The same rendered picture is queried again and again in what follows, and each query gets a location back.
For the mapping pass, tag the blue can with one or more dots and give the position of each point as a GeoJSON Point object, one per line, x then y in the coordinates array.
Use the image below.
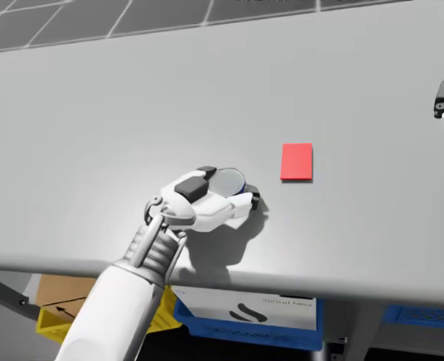
{"type": "Point", "coordinates": [227, 182]}

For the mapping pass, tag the yellow box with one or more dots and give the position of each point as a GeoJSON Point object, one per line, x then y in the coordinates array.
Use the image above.
{"type": "Point", "coordinates": [50, 325]}

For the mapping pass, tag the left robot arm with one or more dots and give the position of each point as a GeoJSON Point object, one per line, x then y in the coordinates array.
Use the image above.
{"type": "Point", "coordinates": [112, 301]}

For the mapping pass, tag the brown box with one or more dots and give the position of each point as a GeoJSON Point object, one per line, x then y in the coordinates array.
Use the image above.
{"type": "Point", "coordinates": [62, 291]}

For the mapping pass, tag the blue box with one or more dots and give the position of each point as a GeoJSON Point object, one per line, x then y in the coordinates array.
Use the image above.
{"type": "Point", "coordinates": [424, 317]}
{"type": "Point", "coordinates": [251, 338]}

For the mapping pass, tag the white box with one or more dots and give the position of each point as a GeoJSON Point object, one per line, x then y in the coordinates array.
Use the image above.
{"type": "Point", "coordinates": [214, 306]}

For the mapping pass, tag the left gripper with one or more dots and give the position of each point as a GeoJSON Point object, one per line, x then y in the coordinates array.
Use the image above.
{"type": "Point", "coordinates": [197, 205]}

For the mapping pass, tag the pink pad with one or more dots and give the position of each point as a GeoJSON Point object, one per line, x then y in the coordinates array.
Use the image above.
{"type": "Point", "coordinates": [296, 161]}

